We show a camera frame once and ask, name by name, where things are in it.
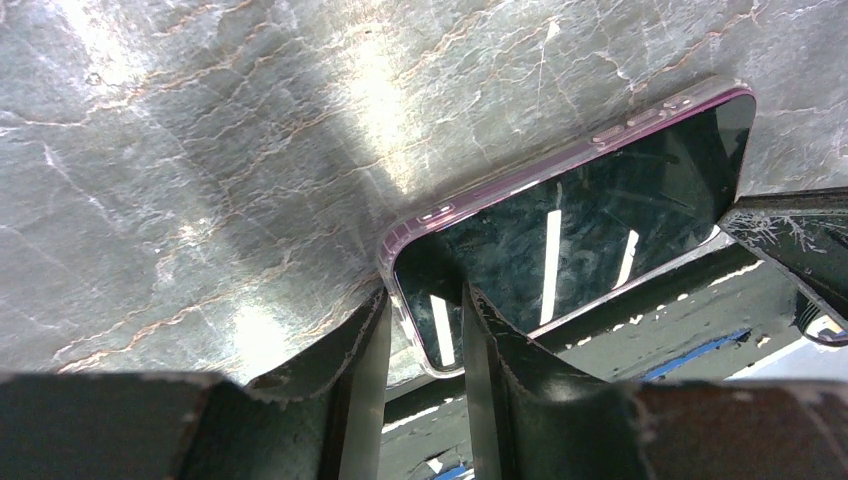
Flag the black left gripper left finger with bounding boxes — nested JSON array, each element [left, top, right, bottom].
[[1, 289, 391, 479]]

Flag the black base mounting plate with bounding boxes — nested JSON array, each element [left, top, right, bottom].
[[377, 246, 804, 479]]

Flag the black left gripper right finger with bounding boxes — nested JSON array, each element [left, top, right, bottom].
[[462, 284, 847, 479]]

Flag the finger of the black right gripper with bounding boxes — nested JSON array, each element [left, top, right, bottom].
[[718, 187, 847, 346]]

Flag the clear magsafe phone case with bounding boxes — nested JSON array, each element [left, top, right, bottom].
[[377, 76, 758, 379]]

